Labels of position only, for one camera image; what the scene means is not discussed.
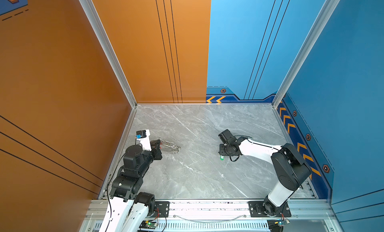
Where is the green circuit board right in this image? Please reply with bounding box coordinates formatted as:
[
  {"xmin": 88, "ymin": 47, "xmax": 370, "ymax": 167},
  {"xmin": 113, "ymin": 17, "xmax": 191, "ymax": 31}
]
[{"xmin": 267, "ymin": 220, "xmax": 291, "ymax": 232}]

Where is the aluminium corner post right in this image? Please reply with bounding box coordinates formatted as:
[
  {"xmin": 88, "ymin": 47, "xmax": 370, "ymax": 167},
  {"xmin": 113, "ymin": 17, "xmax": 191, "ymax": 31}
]
[{"xmin": 272, "ymin": 0, "xmax": 340, "ymax": 109}]

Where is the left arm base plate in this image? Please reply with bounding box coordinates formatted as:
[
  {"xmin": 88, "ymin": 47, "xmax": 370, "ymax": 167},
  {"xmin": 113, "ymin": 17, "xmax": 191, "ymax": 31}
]
[{"xmin": 150, "ymin": 201, "xmax": 170, "ymax": 218}]

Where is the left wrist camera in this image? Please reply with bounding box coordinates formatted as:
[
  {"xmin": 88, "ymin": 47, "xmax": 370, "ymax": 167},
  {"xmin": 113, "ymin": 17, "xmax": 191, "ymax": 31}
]
[{"xmin": 136, "ymin": 130, "xmax": 152, "ymax": 151}]

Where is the green circuit board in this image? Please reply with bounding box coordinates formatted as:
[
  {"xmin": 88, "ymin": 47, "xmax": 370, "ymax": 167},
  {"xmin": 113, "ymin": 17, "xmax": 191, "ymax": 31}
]
[
  {"xmin": 139, "ymin": 221, "xmax": 159, "ymax": 231},
  {"xmin": 267, "ymin": 220, "xmax": 291, "ymax": 232}
]

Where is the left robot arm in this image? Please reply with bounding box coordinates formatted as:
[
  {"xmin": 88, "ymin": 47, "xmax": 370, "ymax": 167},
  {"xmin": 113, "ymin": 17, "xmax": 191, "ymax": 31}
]
[{"xmin": 100, "ymin": 140, "xmax": 162, "ymax": 232}]

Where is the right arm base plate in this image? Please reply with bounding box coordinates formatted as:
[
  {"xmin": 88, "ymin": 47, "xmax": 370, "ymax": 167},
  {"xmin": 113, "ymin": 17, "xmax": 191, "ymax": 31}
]
[{"xmin": 248, "ymin": 201, "xmax": 292, "ymax": 218}]

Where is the aluminium corner post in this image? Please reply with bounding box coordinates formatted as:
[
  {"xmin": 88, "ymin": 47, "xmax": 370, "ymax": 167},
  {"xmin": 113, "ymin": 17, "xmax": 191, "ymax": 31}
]
[
  {"xmin": 79, "ymin": 0, "xmax": 138, "ymax": 109},
  {"xmin": 272, "ymin": 0, "xmax": 340, "ymax": 109}
]

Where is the green circuit board left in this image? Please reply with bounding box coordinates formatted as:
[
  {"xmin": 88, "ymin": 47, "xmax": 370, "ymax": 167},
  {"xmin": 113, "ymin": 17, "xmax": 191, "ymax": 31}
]
[{"xmin": 139, "ymin": 221, "xmax": 159, "ymax": 231}]

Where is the aluminium corner post left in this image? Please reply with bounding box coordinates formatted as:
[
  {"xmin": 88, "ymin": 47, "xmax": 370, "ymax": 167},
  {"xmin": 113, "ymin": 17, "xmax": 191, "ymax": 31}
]
[{"xmin": 79, "ymin": 0, "xmax": 138, "ymax": 109}]

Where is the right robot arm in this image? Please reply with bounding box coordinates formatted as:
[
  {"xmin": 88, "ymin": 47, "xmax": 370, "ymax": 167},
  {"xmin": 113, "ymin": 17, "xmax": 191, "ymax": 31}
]
[{"xmin": 219, "ymin": 130, "xmax": 312, "ymax": 218}]

